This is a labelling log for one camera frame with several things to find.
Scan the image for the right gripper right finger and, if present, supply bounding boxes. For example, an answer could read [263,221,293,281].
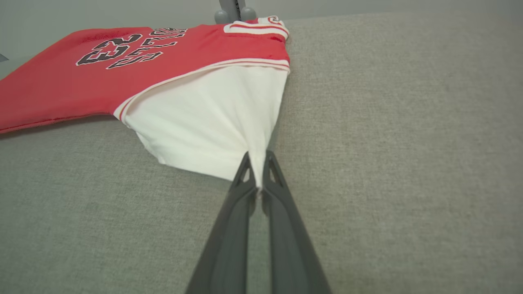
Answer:
[261,150,331,294]

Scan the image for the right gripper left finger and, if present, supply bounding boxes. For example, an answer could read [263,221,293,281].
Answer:
[186,152,258,294]

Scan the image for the red basketball jersey white sleeves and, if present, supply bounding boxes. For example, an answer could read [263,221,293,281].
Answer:
[0,16,291,192]

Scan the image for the grey fabric sofa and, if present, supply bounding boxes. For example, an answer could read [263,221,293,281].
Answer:
[0,10,523,294]

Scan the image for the grey metal partition post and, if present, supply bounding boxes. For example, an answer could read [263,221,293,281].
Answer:
[219,0,246,21]

